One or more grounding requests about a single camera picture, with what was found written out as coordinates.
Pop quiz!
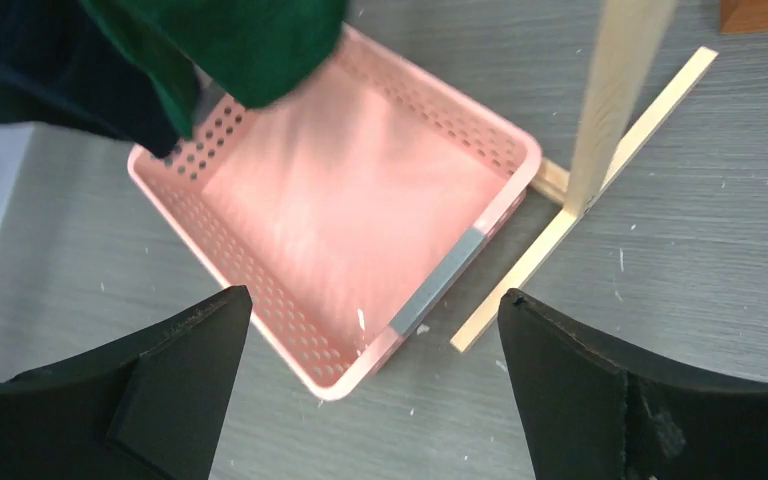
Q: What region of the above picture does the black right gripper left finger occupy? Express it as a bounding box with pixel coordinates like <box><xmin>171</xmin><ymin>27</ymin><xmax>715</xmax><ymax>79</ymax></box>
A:
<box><xmin>0</xmin><ymin>286</ymin><xmax>253</xmax><ymax>479</ymax></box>

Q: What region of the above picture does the wooden clothes rack frame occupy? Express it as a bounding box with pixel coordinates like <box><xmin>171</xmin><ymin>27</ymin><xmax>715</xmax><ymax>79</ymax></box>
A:
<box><xmin>450</xmin><ymin>1</ymin><xmax>717</xmax><ymax>352</ymax></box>

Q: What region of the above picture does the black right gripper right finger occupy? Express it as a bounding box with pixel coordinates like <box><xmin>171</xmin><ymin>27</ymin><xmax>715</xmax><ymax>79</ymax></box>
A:
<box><xmin>497</xmin><ymin>289</ymin><xmax>768</xmax><ymax>479</ymax></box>

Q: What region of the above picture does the green sock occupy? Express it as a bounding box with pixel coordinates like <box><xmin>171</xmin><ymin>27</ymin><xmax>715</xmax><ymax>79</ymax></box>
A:
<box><xmin>82</xmin><ymin>0</ymin><xmax>350</xmax><ymax>138</ymax></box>

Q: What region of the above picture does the pink perforated plastic basket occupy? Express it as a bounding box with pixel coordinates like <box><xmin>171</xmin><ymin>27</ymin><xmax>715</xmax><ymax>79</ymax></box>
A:
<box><xmin>128</xmin><ymin>27</ymin><xmax>542</xmax><ymax>401</ymax></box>

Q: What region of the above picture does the orange wooden divided tray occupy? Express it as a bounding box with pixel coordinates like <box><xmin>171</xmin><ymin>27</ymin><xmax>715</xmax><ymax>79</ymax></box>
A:
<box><xmin>719</xmin><ymin>0</ymin><xmax>768</xmax><ymax>34</ymax></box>

